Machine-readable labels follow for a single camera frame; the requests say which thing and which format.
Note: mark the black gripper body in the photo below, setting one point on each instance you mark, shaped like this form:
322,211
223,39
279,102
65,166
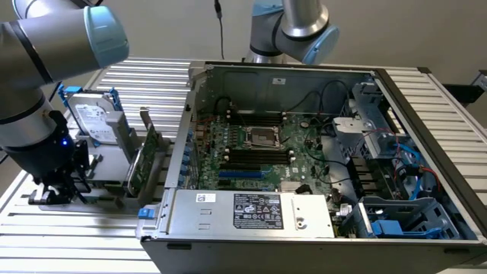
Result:
41,160

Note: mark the green RAM stick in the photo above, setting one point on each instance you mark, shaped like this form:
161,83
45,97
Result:
103,199

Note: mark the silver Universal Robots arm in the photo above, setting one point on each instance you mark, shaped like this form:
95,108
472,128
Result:
41,45

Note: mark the black RAM slot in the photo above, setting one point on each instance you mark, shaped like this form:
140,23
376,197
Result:
259,157
257,123
259,153
256,113
256,119
259,149
260,161
256,116

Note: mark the grey parts rack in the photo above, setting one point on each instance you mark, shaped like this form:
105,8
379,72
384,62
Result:
108,168

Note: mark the green graphics card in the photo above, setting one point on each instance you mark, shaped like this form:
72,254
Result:
145,160

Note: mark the silver hard disk blue carrier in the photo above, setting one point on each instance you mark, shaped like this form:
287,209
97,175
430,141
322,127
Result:
92,120

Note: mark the blue case latch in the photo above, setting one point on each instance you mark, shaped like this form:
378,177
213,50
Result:
145,214

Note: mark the small white barcode sticker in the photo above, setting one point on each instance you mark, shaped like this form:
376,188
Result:
205,197

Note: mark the silver power supply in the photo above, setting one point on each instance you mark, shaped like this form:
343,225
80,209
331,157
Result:
212,212

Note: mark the blue expansion slot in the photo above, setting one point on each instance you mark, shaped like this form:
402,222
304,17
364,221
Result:
239,174

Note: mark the black expansion slot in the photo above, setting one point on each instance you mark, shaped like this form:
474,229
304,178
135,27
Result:
239,167

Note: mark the black power supply label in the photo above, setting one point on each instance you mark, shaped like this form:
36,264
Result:
259,211

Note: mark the silver CPU socket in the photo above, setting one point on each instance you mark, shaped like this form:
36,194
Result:
263,137

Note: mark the silver chipset heatsink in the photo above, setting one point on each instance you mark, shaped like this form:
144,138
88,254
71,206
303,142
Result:
292,187

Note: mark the open black PC case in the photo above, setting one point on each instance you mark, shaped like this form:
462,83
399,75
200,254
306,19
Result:
247,82

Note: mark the green motherboard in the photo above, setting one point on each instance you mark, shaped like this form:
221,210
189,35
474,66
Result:
304,168

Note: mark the round coin battery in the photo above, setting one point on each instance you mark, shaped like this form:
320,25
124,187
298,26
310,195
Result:
303,124

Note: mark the white case sticker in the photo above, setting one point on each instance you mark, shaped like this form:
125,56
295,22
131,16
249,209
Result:
279,80

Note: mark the grey metal drive cage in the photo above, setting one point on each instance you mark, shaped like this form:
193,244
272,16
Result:
364,137

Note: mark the blue disk bay clip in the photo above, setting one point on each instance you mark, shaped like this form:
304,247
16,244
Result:
386,228

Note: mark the grey disk bay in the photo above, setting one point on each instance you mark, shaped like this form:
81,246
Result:
422,211

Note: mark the black table bracket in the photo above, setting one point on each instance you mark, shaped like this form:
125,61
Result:
460,93

